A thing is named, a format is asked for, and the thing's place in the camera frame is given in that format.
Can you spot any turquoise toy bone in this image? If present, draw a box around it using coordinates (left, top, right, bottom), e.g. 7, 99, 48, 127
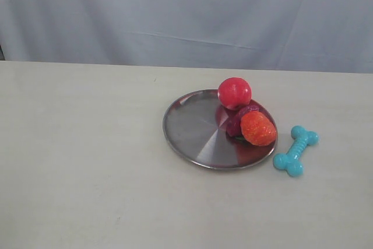
273, 125, 319, 177

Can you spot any round stainless steel plate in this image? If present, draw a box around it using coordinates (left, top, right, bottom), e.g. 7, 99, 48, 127
163, 89, 278, 171

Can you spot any red plastic apple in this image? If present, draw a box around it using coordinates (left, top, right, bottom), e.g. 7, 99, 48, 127
217, 77, 252, 110

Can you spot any purple toy fruit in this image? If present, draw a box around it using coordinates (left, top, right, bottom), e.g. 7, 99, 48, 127
226, 105, 259, 137

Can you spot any orange toy strawberry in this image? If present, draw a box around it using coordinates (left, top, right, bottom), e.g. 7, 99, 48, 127
240, 111, 277, 146

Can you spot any grey-blue backdrop cloth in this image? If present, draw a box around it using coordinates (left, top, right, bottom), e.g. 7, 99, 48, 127
1, 0, 372, 73

